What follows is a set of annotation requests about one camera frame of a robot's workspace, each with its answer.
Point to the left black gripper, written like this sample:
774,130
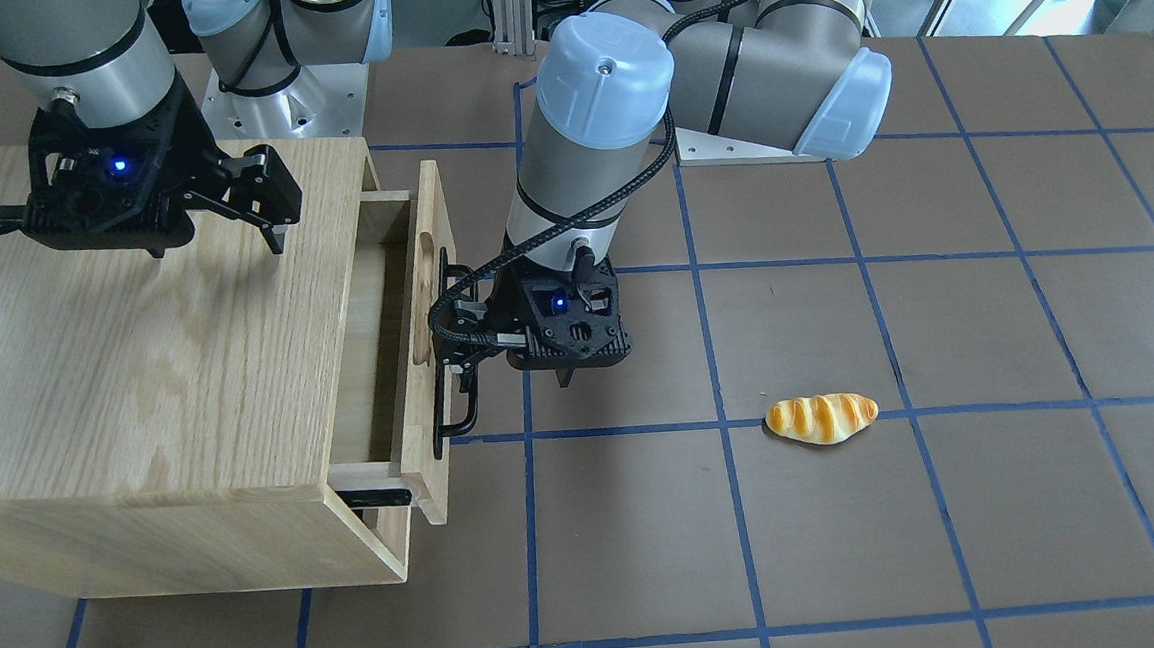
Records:
510,303

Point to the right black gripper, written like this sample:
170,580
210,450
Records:
188,147

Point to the wooden drawer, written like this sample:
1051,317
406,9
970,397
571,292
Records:
392,392

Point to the wooden drawer cabinet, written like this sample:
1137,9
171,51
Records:
166,425

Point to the toy bread loaf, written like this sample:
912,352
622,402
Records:
824,419

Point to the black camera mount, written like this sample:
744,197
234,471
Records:
579,317
89,187

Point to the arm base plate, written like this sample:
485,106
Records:
704,149
324,101

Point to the aluminium frame post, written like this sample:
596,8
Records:
513,27

